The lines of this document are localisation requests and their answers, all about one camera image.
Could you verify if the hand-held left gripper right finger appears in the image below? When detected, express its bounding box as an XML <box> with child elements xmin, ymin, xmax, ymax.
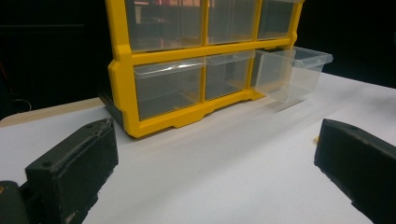
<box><xmin>313</xmin><ymin>118</ymin><xmax>396</xmax><ymax>224</ymax></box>

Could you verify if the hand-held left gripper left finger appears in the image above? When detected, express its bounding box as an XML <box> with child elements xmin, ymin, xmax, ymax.
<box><xmin>24</xmin><ymin>118</ymin><xmax>120</xmax><ymax>224</ymax></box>

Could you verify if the yellow drawer cabinet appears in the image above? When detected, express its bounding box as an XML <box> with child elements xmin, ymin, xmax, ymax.
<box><xmin>98</xmin><ymin>0</ymin><xmax>305</xmax><ymax>139</ymax></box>

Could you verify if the clear plastic drawer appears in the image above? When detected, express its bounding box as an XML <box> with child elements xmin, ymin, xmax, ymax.
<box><xmin>205</xmin><ymin>49</ymin><xmax>256</xmax><ymax>102</ymax></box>
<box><xmin>133</xmin><ymin>57</ymin><xmax>206</xmax><ymax>121</ymax></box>
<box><xmin>206</xmin><ymin>0</ymin><xmax>258</xmax><ymax>46</ymax></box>
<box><xmin>124</xmin><ymin>0</ymin><xmax>205</xmax><ymax>53</ymax></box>
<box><xmin>250</xmin><ymin>46</ymin><xmax>334</xmax><ymax>104</ymax></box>
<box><xmin>257</xmin><ymin>0</ymin><xmax>304</xmax><ymax>41</ymax></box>

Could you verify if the white table cover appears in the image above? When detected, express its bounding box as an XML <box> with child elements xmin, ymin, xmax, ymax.
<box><xmin>0</xmin><ymin>72</ymin><xmax>396</xmax><ymax>224</ymax></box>

